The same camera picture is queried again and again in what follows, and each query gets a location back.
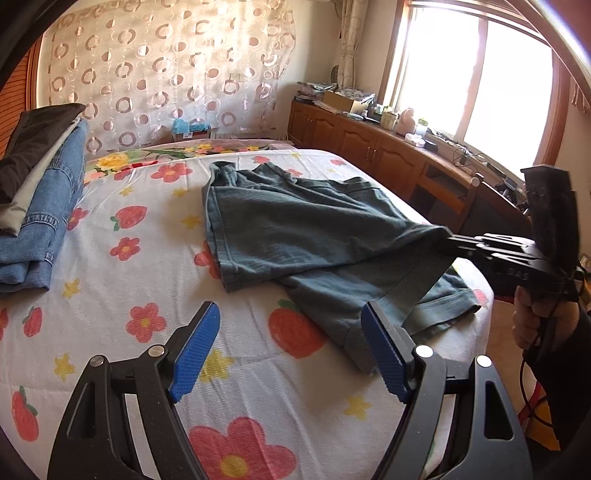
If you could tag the white cup on sideboard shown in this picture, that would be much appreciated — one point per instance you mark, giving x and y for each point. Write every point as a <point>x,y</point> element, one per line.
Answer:
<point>389,120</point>

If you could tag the window with wooden frame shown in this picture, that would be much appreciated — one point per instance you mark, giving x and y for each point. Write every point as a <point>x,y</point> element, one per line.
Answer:
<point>483,78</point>

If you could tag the folded beige garment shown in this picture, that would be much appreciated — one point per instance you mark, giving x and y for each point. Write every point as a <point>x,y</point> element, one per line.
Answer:
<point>13,213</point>

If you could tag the wooden sideboard cabinet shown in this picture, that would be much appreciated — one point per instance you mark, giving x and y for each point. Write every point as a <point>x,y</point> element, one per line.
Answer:
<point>443,193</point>

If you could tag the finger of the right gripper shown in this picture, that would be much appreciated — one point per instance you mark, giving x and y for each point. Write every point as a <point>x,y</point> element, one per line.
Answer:
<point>483,256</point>
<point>488,241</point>

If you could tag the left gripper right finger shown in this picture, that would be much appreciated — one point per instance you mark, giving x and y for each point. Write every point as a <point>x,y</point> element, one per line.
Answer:
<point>486,440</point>

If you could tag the cardboard box on sideboard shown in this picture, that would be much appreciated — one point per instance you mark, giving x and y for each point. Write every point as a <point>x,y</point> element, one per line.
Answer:
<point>342,103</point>

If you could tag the teal blue shorts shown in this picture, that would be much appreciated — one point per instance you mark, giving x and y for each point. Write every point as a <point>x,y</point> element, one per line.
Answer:
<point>334,246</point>

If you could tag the white floral bed sheet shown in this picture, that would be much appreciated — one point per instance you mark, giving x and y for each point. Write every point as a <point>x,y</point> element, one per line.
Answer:
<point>276,399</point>

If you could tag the pink figurine on sideboard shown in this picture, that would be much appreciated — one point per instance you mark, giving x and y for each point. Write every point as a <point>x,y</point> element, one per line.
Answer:
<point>406,123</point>

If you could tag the folded dark garment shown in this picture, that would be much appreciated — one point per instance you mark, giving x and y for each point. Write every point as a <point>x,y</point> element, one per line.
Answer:
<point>36,132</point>

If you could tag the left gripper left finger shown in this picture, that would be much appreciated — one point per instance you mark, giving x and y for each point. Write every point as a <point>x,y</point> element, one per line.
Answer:
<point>94,439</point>

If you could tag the person's right hand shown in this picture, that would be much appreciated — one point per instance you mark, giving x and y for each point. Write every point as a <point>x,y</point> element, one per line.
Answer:
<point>530,309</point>

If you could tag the wooden louvred wardrobe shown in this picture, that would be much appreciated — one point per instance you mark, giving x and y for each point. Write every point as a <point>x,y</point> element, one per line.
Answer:
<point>19,94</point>

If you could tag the sheer circle-pattern curtain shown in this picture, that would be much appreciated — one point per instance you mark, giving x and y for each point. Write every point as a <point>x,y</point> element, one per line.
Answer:
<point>136,67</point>

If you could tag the blue item at bedhead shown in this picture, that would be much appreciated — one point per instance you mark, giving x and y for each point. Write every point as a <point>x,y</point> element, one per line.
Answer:
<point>183,130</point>

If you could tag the folded blue jeans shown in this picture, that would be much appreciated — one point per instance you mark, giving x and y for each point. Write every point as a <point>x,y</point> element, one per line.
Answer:
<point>27,259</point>

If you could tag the beige window drape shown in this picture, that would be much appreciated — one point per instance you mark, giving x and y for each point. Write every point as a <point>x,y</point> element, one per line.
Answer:
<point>352,14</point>

